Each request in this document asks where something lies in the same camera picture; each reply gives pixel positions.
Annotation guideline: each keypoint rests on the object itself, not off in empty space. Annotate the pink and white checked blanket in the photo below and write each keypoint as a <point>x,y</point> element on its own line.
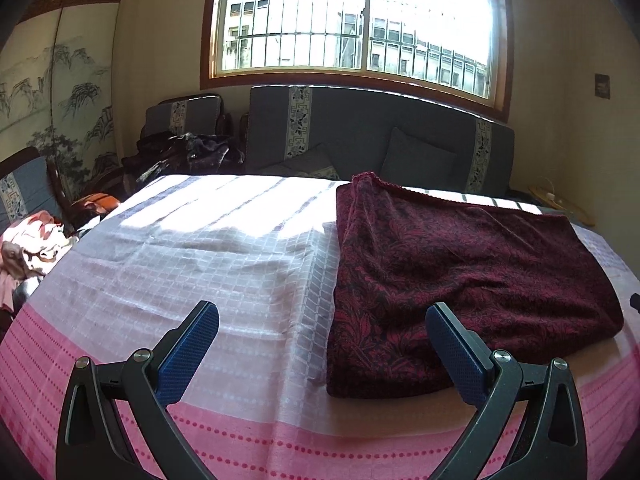
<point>175,260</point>

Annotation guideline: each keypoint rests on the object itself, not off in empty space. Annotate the dark wall switch plate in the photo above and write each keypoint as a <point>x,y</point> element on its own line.
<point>602,86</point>

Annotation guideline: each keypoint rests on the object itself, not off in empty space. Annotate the barred window with wooden frame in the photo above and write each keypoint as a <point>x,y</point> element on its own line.
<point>350,10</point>

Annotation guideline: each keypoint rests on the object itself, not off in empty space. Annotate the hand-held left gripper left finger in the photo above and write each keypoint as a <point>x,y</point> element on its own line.
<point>187,345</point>

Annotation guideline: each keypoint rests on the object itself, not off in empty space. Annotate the grey-blue sofa with patterned strips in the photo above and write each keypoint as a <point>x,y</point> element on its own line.
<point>360,130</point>

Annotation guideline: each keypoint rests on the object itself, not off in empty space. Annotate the maroon patterned knit sweater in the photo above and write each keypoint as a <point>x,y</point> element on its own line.
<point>450,270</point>

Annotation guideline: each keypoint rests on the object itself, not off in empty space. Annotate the pile of pink clothes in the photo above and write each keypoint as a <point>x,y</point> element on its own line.
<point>30,240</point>

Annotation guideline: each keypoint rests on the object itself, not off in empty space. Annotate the orange and black item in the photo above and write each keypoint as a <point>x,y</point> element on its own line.
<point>97,202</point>

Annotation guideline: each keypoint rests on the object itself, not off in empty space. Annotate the grey cushion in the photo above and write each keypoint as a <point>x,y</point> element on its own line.
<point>310,162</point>

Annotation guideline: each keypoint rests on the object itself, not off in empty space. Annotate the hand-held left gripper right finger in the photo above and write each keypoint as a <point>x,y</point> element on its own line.
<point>457,355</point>

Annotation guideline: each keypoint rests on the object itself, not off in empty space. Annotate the folding screen with ink landscape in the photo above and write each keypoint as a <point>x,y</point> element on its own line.
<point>65,85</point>

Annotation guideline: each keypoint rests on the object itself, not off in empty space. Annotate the pile of dark clothes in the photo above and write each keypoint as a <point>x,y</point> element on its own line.
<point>190,155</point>

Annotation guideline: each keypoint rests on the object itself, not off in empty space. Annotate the round wooden side table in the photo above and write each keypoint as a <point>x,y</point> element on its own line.
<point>575,212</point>

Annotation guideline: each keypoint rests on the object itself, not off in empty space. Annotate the dark blue square cushion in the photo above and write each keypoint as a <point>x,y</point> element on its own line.
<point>415,165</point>

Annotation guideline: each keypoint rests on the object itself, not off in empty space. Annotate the grey-blue cushioned wooden armchair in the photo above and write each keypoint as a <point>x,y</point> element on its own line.
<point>165,117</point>

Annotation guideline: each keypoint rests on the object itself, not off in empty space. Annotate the blue cushioned wooden armchair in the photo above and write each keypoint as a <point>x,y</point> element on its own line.
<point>20,185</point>

